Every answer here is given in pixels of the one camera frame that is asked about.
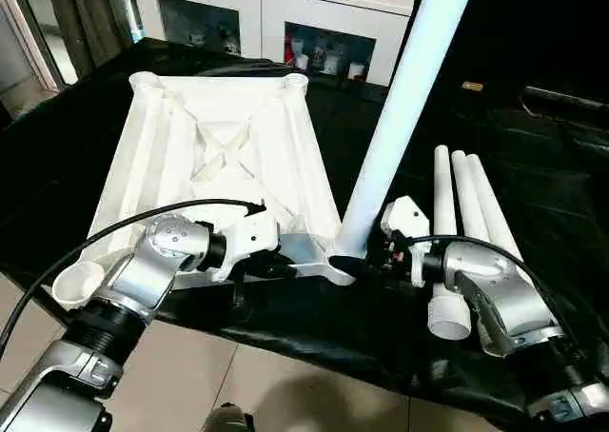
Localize dark robot foot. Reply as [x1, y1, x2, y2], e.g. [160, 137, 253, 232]
[203, 403, 255, 432]

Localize dark metal rod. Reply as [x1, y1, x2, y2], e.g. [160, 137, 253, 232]
[521, 85, 609, 112]

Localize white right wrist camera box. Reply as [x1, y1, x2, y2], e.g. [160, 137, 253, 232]
[381, 196, 432, 288]

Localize white plastic table top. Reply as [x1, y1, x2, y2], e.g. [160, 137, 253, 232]
[52, 70, 359, 311]

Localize white plastic table leg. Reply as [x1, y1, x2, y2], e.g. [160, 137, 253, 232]
[450, 149, 505, 257]
[331, 0, 481, 262]
[428, 145, 475, 342]
[464, 153, 526, 262]

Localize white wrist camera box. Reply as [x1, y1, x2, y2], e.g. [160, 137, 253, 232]
[209, 209, 283, 283]
[381, 196, 432, 288]

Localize black work mat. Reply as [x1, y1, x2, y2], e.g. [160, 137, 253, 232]
[0, 37, 609, 431]

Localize dark grey curtain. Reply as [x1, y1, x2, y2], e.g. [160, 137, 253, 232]
[43, 0, 146, 79]

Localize white glass-door cabinet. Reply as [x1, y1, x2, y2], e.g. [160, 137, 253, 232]
[128, 0, 420, 88]

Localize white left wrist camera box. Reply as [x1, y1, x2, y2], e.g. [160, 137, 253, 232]
[209, 209, 283, 283]

